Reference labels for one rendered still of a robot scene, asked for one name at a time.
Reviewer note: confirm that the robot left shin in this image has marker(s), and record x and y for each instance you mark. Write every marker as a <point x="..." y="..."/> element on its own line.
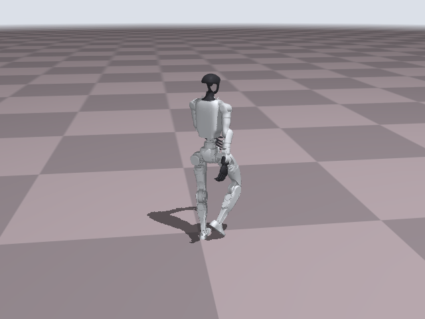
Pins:
<point x="202" y="213"/>

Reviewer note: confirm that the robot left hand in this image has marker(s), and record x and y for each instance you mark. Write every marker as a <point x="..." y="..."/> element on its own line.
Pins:
<point x="217" y="143"/>

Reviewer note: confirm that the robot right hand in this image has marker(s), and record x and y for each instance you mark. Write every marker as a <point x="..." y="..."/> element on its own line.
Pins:
<point x="223" y="170"/>

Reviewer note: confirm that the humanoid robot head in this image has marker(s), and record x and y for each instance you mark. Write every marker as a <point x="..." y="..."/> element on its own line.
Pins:
<point x="210" y="79"/>

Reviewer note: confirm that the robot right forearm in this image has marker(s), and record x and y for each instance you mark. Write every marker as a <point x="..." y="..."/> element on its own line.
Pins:
<point x="226" y="145"/>

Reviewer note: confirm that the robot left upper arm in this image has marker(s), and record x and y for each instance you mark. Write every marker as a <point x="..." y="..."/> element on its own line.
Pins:
<point x="192" y="106"/>

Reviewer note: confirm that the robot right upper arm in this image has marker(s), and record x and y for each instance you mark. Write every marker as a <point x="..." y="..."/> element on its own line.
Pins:
<point x="226" y="110"/>

